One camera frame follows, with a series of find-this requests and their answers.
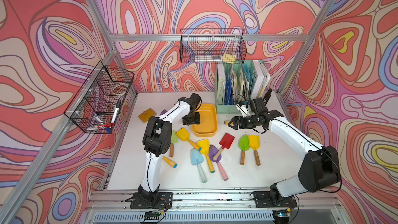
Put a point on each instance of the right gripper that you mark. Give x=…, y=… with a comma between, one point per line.
x=241, y=125

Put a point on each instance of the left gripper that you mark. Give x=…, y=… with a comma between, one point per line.
x=197, y=120

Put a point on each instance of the yellow storage box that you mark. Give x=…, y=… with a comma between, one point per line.
x=208, y=126

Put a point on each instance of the yellow shovel wooden handle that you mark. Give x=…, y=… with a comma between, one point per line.
x=254, y=143

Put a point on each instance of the red shovel wooden handle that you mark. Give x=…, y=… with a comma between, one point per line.
x=225, y=143

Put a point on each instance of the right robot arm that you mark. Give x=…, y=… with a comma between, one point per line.
x=320, y=164

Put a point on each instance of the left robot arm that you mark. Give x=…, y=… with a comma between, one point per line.
x=158, y=139

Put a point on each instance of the black stapler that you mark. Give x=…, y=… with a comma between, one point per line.
x=267, y=96

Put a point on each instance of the white book in organizer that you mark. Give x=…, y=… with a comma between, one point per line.
x=261, y=79

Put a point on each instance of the light blue trowel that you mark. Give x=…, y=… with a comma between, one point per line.
x=196, y=160

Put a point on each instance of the mint green file organizer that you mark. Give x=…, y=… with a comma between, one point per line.
x=233, y=84

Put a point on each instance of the yellow sponge in basket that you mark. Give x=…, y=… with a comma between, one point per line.
x=228, y=58

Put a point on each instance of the black white marker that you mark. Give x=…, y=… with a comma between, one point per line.
x=116, y=111

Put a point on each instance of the yellow scoop orange handle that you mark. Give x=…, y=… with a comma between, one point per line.
x=184, y=135

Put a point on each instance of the light green trowel wooden handle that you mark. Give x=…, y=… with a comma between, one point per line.
x=174, y=140

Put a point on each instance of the purple trowel pink handle front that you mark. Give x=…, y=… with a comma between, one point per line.
x=212, y=152

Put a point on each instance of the green trowel yellow handle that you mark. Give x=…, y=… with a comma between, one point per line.
x=170, y=162

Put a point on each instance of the black wire basket back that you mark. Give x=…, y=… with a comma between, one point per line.
x=206, y=45

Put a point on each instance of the black wire basket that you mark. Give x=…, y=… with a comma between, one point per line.
x=206, y=45
x=92, y=110

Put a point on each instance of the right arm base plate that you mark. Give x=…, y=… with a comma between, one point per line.
x=271, y=199

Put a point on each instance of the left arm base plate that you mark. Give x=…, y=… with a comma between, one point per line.
x=147, y=200

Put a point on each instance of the black wire basket left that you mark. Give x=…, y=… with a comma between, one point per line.
x=92, y=110

